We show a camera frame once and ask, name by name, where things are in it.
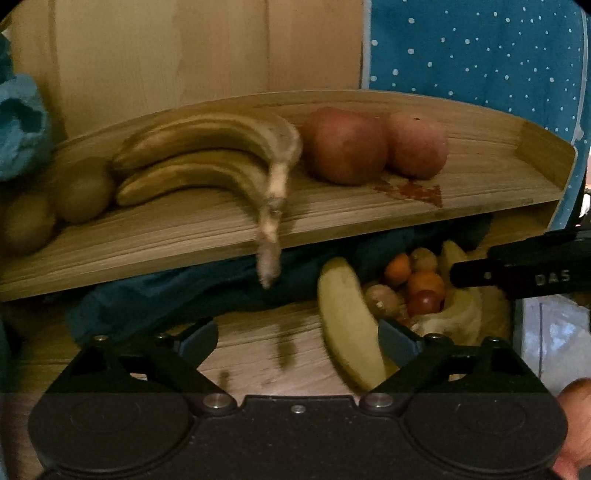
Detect orange mandarin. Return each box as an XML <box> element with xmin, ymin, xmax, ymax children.
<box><xmin>406</xmin><ymin>270</ymin><xmax>446</xmax><ymax>301</ymax></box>
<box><xmin>384</xmin><ymin>253</ymin><xmax>413</xmax><ymax>288</ymax></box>

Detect blue white-dotted cloth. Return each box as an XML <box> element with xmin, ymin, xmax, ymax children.
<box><xmin>362</xmin><ymin>0</ymin><xmax>591</xmax><ymax>232</ymax></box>

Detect yellow banana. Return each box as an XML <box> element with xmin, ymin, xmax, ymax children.
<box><xmin>318</xmin><ymin>257</ymin><xmax>400</xmax><ymax>392</ymax></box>
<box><xmin>411</xmin><ymin>240</ymin><xmax>511</xmax><ymax>347</ymax></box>

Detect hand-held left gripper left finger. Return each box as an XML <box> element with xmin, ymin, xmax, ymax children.
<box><xmin>58</xmin><ymin>319</ymin><xmax>236</xmax><ymax>416</ymax></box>

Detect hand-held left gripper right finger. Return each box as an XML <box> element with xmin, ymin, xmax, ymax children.
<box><xmin>359</xmin><ymin>319</ymin><xmax>551</xmax><ymax>413</ymax></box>

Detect brown spotted banana bunch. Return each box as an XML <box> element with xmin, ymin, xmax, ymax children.
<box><xmin>111</xmin><ymin>111</ymin><xmax>305</xmax><ymax>289</ymax></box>

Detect dark blue cloth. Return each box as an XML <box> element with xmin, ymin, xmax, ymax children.
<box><xmin>67</xmin><ymin>217</ymin><xmax>490</xmax><ymax>342</ymax></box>

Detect metal tray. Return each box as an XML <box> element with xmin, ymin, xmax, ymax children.
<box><xmin>515</xmin><ymin>295</ymin><xmax>591</xmax><ymax>398</ymax></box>

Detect person's right hand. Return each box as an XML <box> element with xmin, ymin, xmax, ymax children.
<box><xmin>551</xmin><ymin>378</ymin><xmax>591</xmax><ymax>480</ymax></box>

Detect brown kiwi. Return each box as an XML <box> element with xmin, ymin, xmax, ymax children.
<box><xmin>364</xmin><ymin>285</ymin><xmax>402</xmax><ymax>320</ymax></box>
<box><xmin>0</xmin><ymin>191</ymin><xmax>58</xmax><ymax>257</ymax></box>
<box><xmin>51</xmin><ymin>157</ymin><xmax>116</xmax><ymax>224</ymax></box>
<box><xmin>410</xmin><ymin>247</ymin><xmax>439</xmax><ymax>273</ymax></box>

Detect light blue garment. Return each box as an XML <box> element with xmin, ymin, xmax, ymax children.
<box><xmin>0</xmin><ymin>34</ymin><xmax>52</xmax><ymax>182</ymax></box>

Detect upright wooden board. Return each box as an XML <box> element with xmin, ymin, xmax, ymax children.
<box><xmin>9</xmin><ymin>0</ymin><xmax>365</xmax><ymax>139</ymax></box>

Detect red striped apple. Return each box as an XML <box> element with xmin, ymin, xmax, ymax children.
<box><xmin>406</xmin><ymin>289</ymin><xmax>444</xmax><ymax>317</ymax></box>

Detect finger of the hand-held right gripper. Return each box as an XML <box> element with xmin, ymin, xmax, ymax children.
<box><xmin>450</xmin><ymin>259</ymin><xmax>509</xmax><ymax>289</ymax></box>

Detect curved wooden shelf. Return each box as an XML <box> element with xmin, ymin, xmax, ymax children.
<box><xmin>0</xmin><ymin>90</ymin><xmax>580</xmax><ymax>303</ymax></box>

